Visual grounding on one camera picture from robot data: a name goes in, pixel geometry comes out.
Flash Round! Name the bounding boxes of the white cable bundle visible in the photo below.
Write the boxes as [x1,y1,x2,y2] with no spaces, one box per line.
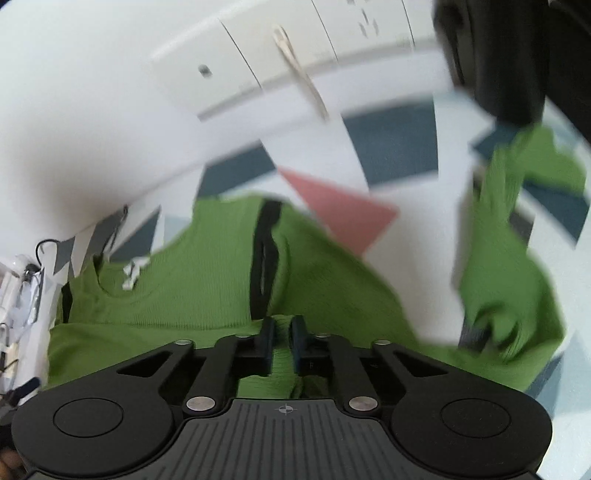
[0,251,47,384]

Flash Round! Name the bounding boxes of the white wall socket panel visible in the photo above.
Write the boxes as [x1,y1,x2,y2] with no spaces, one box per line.
[150,0,416,121]

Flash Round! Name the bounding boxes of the black bulky object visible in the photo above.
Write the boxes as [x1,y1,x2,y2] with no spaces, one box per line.
[431,0,591,127]

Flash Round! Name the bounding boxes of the geometric printed blanket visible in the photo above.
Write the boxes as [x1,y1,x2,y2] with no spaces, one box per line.
[51,90,591,480]

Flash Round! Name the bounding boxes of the green ribbed top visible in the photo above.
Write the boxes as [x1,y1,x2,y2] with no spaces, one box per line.
[46,124,587,400]

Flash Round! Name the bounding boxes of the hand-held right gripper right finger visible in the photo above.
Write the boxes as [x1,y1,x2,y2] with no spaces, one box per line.
[288,315,451,415]

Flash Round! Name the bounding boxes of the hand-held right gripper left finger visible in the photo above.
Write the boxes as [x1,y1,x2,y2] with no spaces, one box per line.
[115,316,277,415]

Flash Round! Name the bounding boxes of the black charging cable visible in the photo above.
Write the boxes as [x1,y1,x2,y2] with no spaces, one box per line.
[34,237,65,266]

